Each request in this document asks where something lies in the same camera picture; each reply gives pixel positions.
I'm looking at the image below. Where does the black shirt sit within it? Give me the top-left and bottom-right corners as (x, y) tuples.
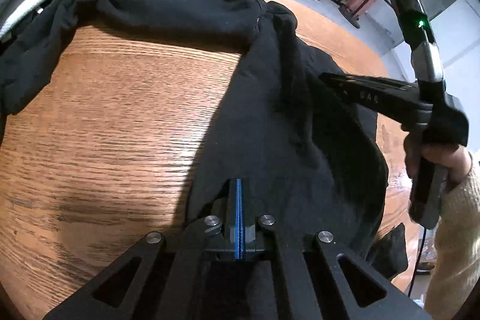
(187, 1), (410, 281)

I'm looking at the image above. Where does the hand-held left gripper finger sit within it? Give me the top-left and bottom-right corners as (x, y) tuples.
(43, 179), (241, 320)
(240, 179), (432, 320)

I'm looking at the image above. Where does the person's right forearm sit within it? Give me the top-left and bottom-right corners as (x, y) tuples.
(425, 151), (480, 320)

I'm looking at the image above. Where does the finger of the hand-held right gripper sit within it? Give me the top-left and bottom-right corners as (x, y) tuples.
(322, 73), (429, 115)

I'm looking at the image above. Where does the black braided cable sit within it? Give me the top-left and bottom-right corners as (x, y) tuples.
(408, 226), (428, 296)

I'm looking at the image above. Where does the person's right hand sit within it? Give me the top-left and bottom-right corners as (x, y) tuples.
(404, 134), (474, 187)

